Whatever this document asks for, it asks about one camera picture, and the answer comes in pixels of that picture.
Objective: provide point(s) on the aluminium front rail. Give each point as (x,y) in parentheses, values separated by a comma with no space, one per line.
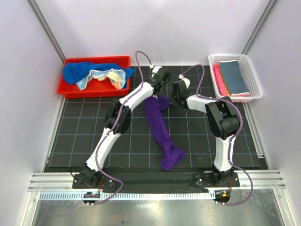
(262,179)

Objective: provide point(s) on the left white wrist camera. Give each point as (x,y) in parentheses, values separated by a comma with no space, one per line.
(155,70)

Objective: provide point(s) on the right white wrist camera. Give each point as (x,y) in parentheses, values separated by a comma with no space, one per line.
(186,81)

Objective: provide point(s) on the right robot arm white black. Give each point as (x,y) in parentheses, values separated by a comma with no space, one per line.
(224,122)

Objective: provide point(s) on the white slotted cable duct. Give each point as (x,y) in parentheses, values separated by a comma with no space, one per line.
(94,196)

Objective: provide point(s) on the aluminium corner post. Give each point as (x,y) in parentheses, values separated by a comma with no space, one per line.
(46,28)
(259,25)

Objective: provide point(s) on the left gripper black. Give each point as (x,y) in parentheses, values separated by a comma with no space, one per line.
(156,93)

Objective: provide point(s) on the red plastic bin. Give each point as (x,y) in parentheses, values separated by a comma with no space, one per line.
(95,88)

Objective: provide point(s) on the purple towel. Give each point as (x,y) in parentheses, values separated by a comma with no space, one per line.
(153,107)

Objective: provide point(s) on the right aluminium corner post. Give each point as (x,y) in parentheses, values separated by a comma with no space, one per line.
(259,25)

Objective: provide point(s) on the pink microfiber towel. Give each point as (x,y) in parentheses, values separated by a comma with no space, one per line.
(221,85)

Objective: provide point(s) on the white perforated plastic basket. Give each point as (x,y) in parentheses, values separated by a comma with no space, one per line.
(248,73)

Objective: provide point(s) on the yellow tiger print towel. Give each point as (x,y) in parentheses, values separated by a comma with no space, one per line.
(233,79)

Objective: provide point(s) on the left aluminium corner post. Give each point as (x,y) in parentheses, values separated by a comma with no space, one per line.
(46,28)

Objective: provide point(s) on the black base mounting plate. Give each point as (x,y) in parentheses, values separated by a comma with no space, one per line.
(147,180)

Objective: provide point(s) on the light blue white towel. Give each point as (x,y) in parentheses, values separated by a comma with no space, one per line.
(117,77)

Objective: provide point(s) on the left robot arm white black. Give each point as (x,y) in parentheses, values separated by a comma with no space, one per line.
(117,122)

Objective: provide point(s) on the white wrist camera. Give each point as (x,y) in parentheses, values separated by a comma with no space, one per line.
(155,70)
(186,81)

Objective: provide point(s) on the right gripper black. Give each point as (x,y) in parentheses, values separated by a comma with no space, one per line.
(172,101)

